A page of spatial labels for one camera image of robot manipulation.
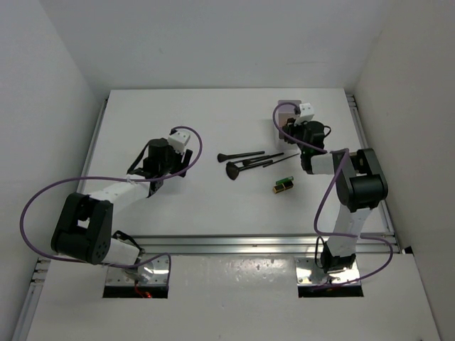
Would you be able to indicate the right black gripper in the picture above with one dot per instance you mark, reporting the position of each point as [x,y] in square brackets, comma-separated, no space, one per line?
[295,128]

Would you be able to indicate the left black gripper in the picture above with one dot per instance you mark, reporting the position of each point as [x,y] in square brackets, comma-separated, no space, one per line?
[178,155]

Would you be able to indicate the thin black liner brush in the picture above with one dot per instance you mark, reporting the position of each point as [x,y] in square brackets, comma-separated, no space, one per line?
[280,160]

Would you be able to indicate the green tube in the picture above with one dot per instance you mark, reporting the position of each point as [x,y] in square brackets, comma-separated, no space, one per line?
[284,180]

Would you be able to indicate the black gold lipstick case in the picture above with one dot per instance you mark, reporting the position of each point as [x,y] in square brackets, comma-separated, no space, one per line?
[282,187]

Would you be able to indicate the medium black brush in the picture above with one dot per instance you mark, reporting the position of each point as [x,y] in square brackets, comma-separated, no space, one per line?
[261,163]

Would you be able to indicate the black fan brush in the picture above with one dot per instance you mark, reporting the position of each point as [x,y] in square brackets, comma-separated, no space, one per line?
[232,171]

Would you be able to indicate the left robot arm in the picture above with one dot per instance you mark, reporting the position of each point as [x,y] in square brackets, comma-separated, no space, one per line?
[84,228]

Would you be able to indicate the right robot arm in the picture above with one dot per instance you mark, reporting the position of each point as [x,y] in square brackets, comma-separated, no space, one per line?
[359,182]

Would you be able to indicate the white three-compartment organizer box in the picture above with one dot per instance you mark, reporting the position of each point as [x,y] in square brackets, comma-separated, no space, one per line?
[284,113]

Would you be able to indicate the long round black brush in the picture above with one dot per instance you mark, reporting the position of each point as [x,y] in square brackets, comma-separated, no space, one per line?
[221,157]

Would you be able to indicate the small black brush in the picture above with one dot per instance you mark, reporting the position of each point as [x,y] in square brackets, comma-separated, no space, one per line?
[250,161]

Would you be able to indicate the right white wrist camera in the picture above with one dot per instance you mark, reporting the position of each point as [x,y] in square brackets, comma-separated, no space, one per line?
[307,113]

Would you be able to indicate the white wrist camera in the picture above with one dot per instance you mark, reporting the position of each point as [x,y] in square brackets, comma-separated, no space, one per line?
[178,140]
[307,113]

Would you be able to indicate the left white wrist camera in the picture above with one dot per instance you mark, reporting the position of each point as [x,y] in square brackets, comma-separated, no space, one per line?
[178,140]

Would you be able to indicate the aluminium rail front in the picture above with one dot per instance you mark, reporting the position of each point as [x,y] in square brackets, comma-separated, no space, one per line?
[228,244]

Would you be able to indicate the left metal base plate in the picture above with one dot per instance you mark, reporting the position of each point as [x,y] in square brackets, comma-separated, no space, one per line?
[154,273]

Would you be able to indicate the metal base plate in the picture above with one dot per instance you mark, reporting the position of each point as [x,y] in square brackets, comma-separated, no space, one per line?
[154,273]
[308,274]

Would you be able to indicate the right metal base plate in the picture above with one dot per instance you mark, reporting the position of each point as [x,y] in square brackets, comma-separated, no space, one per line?
[308,274]

